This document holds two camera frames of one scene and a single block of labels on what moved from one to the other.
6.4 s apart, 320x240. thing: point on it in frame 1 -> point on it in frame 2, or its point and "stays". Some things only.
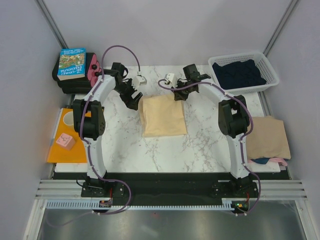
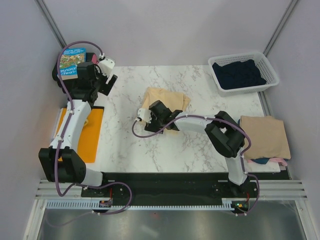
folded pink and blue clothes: (264, 161) stays
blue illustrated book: (72, 63) stays
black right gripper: (178, 96) -> (152, 127)
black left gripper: (128, 100) -> (105, 88)
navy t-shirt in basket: (241, 74) stays
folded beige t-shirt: (268, 139) stays
